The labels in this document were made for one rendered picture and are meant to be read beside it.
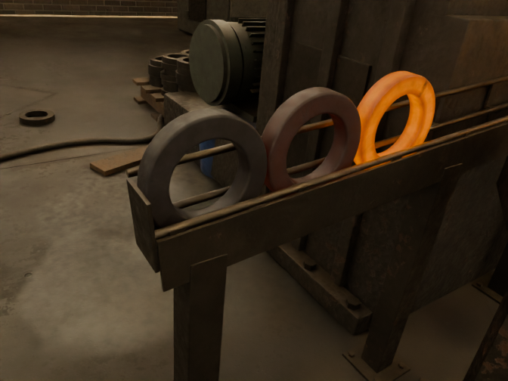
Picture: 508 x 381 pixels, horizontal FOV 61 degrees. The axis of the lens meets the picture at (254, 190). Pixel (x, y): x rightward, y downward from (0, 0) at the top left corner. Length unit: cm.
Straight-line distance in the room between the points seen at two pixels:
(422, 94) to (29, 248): 134
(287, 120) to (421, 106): 30
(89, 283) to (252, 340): 55
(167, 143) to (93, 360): 83
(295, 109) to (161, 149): 20
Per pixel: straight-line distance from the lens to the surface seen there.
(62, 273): 153
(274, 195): 63
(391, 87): 74
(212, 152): 64
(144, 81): 305
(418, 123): 85
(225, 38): 193
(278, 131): 61
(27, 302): 146
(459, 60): 102
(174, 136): 53
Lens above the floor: 94
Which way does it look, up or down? 29 degrees down
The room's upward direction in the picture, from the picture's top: 6 degrees clockwise
